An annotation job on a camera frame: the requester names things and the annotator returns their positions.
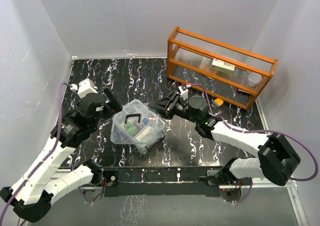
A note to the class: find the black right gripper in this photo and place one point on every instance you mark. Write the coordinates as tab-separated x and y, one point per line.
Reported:
160	105

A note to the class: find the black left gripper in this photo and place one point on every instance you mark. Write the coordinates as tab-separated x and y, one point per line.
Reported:
113	106

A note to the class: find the green wind oil box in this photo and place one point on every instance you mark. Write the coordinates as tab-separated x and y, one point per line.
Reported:
130	128

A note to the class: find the clear kit box lid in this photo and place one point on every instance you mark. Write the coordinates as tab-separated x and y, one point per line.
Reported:
135	106

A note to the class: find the clear compartment organizer tray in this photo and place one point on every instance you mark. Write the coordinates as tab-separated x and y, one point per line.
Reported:
142	121

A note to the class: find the clear medicine kit box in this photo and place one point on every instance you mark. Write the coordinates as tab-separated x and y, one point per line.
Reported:
122	137

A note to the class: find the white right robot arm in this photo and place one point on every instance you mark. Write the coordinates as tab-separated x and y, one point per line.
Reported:
273	158

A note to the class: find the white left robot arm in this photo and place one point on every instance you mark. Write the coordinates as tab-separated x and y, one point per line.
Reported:
33	195

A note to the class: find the cream medicine box on shelf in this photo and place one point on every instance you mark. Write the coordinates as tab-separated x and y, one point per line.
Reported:
222	66

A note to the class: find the orange yellow tape roll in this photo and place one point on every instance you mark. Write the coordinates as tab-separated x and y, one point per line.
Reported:
218	103

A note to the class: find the orange wooden shelf rack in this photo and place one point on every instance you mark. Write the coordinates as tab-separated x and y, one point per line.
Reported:
189	58

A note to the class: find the clear plastic cup on shelf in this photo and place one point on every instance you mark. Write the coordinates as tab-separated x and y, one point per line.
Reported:
254	79

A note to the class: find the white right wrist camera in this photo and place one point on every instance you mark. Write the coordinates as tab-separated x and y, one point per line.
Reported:
183	91

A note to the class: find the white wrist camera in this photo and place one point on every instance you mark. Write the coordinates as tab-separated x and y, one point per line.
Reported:
183	91
84	87

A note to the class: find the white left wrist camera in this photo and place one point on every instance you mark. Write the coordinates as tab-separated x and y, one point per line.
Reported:
84	87

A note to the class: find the black front mounting rail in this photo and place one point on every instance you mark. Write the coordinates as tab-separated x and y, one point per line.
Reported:
168	181

